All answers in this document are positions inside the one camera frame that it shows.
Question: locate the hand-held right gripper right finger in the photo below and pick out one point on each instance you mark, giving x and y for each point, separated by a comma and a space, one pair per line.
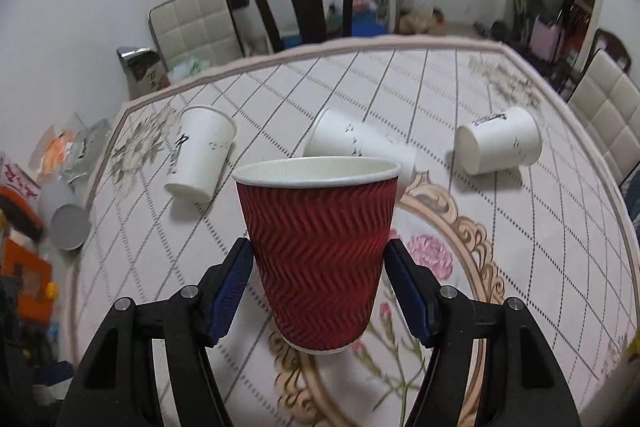
407, 294

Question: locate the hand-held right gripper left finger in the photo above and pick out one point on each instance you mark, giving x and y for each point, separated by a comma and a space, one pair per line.
231, 289

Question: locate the red ribbed paper cup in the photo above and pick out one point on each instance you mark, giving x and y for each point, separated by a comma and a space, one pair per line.
316, 252

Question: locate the white paper cup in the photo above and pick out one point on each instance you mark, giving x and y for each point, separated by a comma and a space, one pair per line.
500, 146
350, 142
200, 154

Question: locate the floral printed tablecloth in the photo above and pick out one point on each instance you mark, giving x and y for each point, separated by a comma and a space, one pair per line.
500, 257

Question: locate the grey round bin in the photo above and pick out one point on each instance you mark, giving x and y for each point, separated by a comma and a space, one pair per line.
65, 219

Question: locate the orange toy box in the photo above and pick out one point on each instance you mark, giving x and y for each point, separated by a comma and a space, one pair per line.
22, 267

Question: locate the silver snack bag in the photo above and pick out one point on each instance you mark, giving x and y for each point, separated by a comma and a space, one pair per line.
142, 69

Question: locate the beige quilted chair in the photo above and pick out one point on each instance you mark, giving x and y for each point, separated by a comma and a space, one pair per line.
197, 24
607, 107

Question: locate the blue plastic bag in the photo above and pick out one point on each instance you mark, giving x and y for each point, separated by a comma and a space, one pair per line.
370, 23

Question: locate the pink suitcase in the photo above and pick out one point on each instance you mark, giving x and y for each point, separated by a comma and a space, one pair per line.
547, 38

